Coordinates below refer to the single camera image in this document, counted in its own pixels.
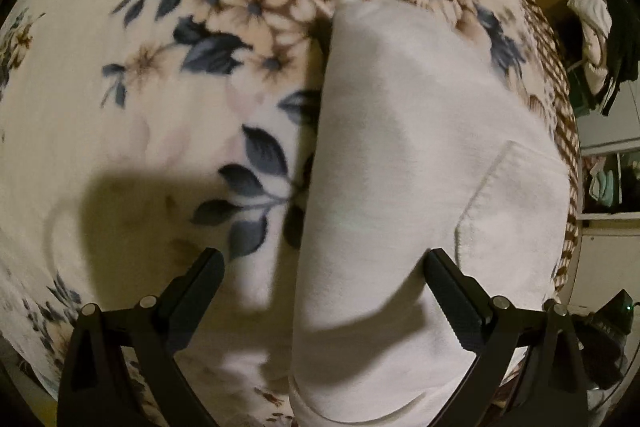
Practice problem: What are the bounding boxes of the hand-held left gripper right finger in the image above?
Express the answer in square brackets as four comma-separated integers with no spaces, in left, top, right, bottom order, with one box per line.
[423,248,589,427]

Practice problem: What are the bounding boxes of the dark green bag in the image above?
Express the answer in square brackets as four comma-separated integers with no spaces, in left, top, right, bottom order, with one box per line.
[570,71,602,118]

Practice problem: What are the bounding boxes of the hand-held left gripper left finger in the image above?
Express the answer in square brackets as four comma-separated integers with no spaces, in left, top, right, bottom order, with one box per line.
[56,248,226,427]

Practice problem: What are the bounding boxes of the black garment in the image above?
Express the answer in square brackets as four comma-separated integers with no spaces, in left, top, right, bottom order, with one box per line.
[601,0,640,116]

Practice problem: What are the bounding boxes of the folded clothes pile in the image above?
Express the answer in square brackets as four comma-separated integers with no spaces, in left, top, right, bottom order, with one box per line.
[586,157,623,214]

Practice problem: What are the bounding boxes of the white garment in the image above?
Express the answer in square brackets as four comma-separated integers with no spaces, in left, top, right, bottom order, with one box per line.
[566,0,614,38]

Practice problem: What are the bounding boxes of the white pants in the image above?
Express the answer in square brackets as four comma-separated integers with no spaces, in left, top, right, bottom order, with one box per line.
[288,0,572,427]

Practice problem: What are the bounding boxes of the brown checkered blanket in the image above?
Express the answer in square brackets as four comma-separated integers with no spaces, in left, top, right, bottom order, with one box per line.
[470,0,584,305]

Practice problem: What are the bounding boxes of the pale pink garment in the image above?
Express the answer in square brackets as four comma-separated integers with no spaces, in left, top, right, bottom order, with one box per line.
[581,31,610,94]

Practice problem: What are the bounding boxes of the floral blanket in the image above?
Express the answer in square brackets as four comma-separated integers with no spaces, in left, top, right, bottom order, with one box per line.
[0,0,557,427]

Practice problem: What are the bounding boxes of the white wardrobe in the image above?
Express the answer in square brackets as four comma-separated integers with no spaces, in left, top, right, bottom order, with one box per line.
[575,77,640,260]

